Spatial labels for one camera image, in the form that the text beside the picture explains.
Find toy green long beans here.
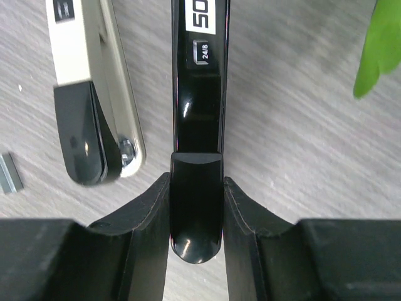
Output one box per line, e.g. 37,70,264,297
353,0,400,99

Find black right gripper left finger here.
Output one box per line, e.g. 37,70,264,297
1,173,170,300

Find silver staple strip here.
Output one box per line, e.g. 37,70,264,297
1,153,24,194

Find black deli stapler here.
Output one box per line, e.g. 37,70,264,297
170,1,230,264

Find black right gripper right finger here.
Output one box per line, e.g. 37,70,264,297
223,177,400,300

